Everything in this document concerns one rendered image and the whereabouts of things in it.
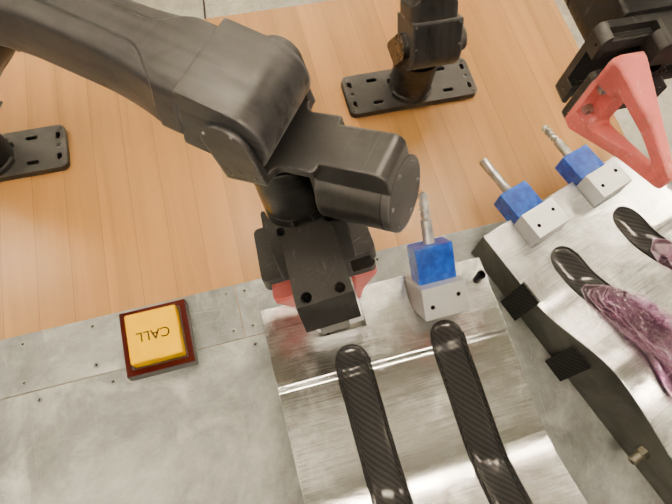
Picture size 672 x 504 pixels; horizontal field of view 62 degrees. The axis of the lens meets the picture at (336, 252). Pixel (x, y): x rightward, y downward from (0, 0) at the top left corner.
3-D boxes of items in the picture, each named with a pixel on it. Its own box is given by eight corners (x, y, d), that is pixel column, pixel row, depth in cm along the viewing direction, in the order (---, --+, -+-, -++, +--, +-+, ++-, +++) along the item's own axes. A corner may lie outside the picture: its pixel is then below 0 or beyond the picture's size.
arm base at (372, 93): (493, 60, 77) (476, 22, 80) (356, 83, 75) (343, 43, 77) (477, 96, 85) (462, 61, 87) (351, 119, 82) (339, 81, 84)
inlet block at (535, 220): (462, 179, 76) (473, 158, 71) (490, 163, 77) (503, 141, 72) (523, 255, 72) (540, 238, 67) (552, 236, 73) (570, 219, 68)
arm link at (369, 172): (432, 167, 43) (409, 44, 33) (392, 260, 40) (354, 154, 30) (305, 144, 48) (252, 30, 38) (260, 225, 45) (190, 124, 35)
